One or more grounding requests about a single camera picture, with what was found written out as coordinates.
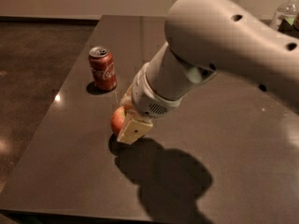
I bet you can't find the red Coca-Cola can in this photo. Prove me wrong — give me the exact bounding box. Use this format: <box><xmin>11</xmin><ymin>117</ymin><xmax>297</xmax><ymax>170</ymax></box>
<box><xmin>89</xmin><ymin>47</ymin><xmax>117</xmax><ymax>91</ymax></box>

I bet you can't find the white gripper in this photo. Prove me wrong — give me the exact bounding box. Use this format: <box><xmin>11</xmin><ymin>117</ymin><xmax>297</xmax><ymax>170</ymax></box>
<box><xmin>117</xmin><ymin>63</ymin><xmax>181</xmax><ymax>145</ymax></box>

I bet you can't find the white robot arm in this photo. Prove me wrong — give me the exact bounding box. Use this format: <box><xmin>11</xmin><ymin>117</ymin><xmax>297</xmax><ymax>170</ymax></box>
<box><xmin>117</xmin><ymin>0</ymin><xmax>299</xmax><ymax>145</ymax></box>

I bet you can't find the red apple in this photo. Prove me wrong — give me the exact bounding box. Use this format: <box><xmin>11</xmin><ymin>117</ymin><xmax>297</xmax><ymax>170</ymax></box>
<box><xmin>110</xmin><ymin>106</ymin><xmax>126</xmax><ymax>135</ymax></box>

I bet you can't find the clear plastic water bottle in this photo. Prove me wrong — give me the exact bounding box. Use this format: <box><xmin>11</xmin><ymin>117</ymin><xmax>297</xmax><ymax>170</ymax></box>
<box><xmin>270</xmin><ymin>0</ymin><xmax>299</xmax><ymax>30</ymax></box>

